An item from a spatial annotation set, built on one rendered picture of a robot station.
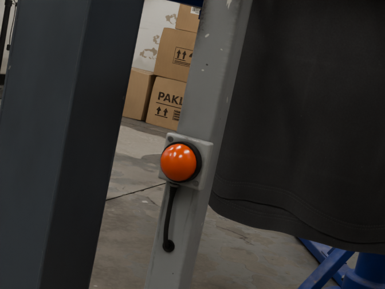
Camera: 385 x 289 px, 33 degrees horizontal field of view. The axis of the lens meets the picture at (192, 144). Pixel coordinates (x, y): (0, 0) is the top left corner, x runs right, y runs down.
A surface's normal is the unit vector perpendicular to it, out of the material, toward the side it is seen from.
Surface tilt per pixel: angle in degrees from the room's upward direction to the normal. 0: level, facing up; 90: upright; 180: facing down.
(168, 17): 90
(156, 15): 90
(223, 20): 90
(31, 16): 90
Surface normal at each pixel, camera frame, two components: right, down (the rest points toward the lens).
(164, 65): -0.46, 0.07
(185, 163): 0.44, 0.07
